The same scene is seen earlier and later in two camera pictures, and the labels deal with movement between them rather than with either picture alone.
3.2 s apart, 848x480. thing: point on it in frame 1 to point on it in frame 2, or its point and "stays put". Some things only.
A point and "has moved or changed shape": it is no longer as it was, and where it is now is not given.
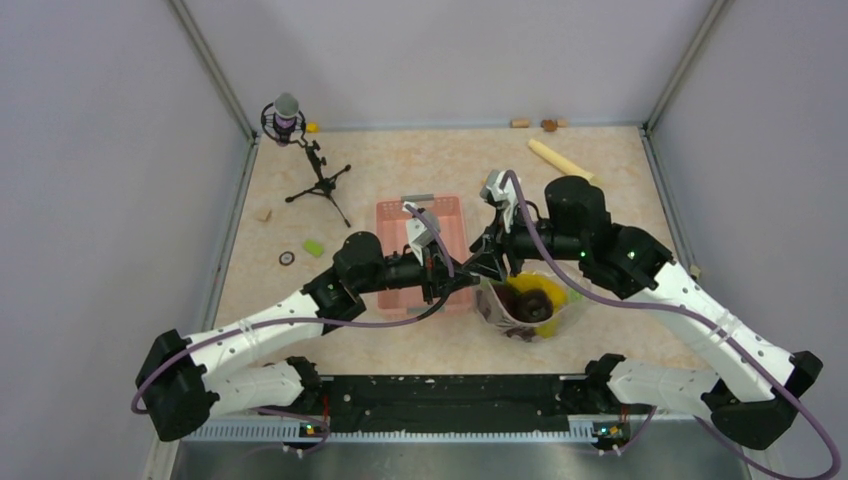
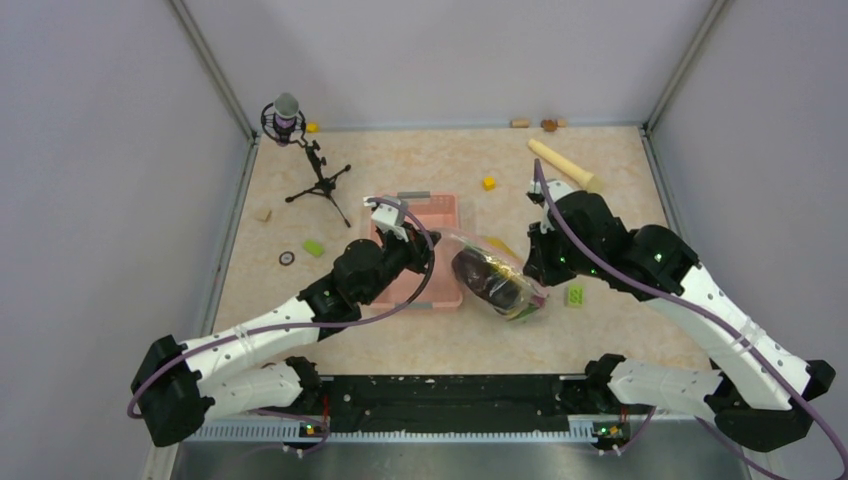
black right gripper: (490, 249) to (539, 265)
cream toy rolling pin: (558, 161) stays put
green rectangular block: (313, 248) stays put
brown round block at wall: (549, 125) stays put
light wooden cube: (262, 214) stays put
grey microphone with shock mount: (283, 122) stays put
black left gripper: (436, 276) to (418, 247)
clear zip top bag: (534, 304) has moved or changed shape
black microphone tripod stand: (324, 185) stays put
